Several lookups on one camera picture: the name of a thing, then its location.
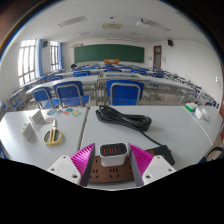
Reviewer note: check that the colourful paper cards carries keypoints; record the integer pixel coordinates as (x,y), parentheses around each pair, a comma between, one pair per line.
(71,112)

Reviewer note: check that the large window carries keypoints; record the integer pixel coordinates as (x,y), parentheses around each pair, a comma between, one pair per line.
(26,61)

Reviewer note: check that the small white box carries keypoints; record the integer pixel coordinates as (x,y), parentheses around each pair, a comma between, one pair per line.
(206,115)
(27,130)
(37,117)
(199,113)

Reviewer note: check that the ceiling light panels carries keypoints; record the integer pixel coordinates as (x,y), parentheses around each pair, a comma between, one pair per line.
(71,20)

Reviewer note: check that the orange lectern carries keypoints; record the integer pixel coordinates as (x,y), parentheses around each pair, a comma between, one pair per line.
(111,61)

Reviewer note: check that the grey classroom desks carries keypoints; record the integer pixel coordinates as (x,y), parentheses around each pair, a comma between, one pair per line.
(80,80)

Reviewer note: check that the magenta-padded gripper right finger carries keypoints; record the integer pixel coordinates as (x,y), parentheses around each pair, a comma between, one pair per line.
(160,168)

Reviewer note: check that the black wall speaker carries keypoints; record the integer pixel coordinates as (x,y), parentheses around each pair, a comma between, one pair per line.
(45,44)
(170,42)

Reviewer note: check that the framed picture board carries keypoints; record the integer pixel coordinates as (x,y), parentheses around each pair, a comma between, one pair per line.
(123,75)

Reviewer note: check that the narrow window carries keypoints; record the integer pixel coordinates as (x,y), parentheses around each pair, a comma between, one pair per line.
(54,55)

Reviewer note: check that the red-brown classroom door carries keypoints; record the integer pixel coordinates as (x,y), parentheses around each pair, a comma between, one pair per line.
(157,57)

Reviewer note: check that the brown power strip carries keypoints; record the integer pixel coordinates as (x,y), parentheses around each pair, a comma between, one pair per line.
(110,173)

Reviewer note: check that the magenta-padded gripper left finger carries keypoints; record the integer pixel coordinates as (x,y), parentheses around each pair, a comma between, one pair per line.
(63,168)

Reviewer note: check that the white ceiling projector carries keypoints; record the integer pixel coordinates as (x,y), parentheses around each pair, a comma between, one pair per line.
(141,22)

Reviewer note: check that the green chalkboard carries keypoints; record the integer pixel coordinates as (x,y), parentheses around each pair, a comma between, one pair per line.
(109,53)

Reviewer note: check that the white wall switch panel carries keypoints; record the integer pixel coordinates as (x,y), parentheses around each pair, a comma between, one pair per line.
(216,80)

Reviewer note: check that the blue curtain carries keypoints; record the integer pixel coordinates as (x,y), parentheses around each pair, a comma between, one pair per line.
(39,58)
(60,55)

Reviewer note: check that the white charger block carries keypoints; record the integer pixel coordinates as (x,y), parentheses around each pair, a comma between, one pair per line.
(113,160)

